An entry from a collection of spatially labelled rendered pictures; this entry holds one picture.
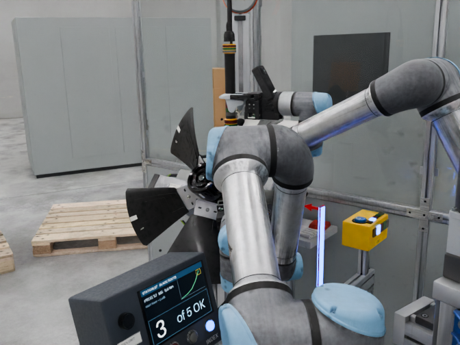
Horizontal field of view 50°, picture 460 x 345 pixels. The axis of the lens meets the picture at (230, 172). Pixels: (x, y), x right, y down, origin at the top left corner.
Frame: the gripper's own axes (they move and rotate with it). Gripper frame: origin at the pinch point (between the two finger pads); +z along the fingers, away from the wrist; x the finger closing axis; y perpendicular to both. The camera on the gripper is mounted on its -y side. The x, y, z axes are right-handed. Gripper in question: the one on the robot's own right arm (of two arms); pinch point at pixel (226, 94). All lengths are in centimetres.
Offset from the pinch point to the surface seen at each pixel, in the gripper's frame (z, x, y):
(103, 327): -26, -89, 30
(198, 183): 8.9, -5.1, 30.3
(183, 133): 28.3, 15.0, 17.2
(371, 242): -46, 16, 50
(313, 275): -7, 71, 94
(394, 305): -47, 64, 97
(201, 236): 3.4, -12.4, 46.1
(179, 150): 31.2, 15.7, 24.4
